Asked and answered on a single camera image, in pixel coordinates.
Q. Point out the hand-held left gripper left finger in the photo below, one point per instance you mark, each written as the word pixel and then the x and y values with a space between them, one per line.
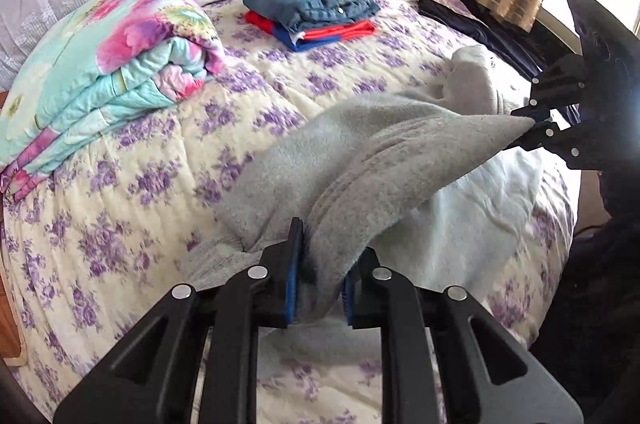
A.
pixel 292 276

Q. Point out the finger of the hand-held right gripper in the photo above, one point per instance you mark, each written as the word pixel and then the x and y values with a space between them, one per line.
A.
pixel 557 81
pixel 547 134

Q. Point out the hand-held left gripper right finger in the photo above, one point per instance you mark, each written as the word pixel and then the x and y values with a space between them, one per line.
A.
pixel 351 299

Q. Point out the grey pants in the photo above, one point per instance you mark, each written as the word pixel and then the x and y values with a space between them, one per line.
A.
pixel 380 158

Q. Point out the dark navy cloth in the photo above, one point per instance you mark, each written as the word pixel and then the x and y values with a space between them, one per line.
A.
pixel 475 26

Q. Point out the bed with purple floral bedspread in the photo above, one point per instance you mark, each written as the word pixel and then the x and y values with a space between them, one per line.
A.
pixel 150 214

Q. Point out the folded red blue garment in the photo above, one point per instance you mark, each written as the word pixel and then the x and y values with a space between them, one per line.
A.
pixel 320 34

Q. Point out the folded floral quilt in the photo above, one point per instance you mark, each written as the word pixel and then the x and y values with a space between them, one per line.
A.
pixel 110 68

